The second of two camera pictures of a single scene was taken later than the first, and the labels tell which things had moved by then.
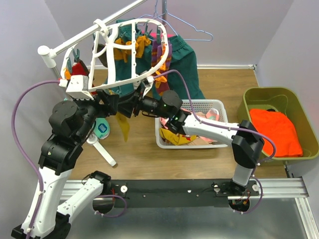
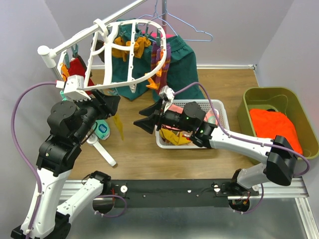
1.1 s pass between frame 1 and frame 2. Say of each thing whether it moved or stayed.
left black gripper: stayed
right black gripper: moved
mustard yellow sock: moved
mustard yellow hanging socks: stayed
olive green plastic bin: stayed
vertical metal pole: stayed
